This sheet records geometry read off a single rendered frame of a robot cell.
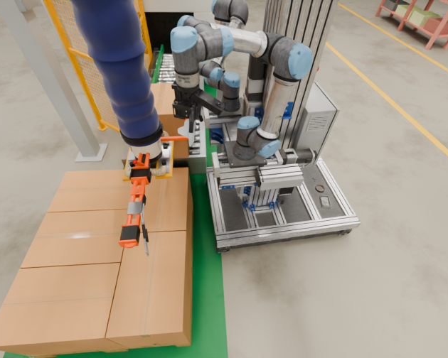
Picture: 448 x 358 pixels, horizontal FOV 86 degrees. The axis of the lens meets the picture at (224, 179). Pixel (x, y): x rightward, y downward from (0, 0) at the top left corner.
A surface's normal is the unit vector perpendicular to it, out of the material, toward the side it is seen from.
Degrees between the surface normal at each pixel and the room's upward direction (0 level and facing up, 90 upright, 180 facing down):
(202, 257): 0
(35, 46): 90
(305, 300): 0
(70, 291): 0
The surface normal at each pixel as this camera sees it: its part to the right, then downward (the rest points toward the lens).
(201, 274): 0.02, -0.65
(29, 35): 0.07, 0.76
